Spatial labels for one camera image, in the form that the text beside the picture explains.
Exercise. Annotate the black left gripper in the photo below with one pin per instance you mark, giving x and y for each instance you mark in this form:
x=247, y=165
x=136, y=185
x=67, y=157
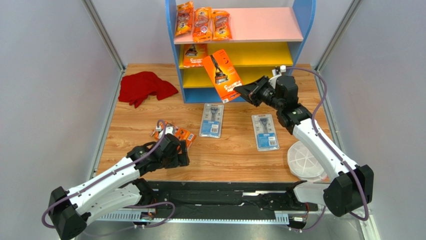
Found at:
x=180, y=159

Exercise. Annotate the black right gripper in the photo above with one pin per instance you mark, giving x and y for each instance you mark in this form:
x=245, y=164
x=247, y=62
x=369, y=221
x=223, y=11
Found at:
x=260, y=94

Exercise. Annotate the orange Gillette Fusion5 box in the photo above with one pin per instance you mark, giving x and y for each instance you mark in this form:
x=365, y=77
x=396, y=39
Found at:
x=193, y=55
x=223, y=75

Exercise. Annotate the orange razor cartridge box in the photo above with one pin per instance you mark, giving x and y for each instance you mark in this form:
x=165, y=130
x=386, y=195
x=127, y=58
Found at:
x=181, y=133

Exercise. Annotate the clear blue razor blister pack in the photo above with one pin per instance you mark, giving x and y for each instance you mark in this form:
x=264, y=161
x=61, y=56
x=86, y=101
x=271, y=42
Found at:
x=212, y=119
x=265, y=132

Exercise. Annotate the orange BIC razor bag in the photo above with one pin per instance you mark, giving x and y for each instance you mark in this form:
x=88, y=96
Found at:
x=221, y=26
x=184, y=18
x=201, y=27

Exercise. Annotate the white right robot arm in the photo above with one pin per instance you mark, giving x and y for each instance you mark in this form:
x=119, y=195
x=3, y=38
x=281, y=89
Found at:
x=351, y=184

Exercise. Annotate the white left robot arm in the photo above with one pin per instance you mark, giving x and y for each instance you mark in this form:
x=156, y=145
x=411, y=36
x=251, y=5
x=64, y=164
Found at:
x=71, y=211

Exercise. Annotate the blue shelf unit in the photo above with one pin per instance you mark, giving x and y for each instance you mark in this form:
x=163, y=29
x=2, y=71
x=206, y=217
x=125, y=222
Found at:
x=264, y=37

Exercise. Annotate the red cloth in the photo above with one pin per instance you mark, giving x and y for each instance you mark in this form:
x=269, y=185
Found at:
x=136, y=88

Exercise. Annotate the white round plastic lid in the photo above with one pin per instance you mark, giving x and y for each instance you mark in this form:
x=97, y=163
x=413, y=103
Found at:
x=303, y=164

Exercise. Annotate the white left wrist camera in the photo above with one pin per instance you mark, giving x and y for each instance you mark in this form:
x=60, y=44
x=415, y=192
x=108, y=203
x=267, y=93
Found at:
x=169, y=129

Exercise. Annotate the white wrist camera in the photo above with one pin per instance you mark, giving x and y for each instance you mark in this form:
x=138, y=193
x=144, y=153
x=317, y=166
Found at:
x=169, y=129
x=279, y=70

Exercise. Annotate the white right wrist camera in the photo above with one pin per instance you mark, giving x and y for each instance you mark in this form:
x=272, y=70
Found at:
x=279, y=70

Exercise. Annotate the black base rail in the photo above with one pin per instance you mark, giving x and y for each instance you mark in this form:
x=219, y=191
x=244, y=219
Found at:
x=226, y=202

